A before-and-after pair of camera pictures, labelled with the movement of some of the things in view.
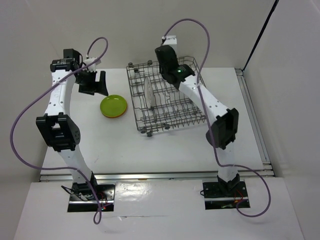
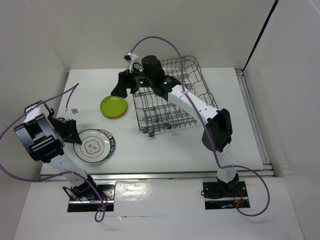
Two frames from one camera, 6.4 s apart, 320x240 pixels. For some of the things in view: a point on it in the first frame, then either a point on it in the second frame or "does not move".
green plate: [113, 106] does not move
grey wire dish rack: [158, 105] does not move
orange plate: [116, 116] does not move
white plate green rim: [148, 92] to [95, 147]
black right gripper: [174, 54] to [125, 79]
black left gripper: [97, 87] to [70, 135]
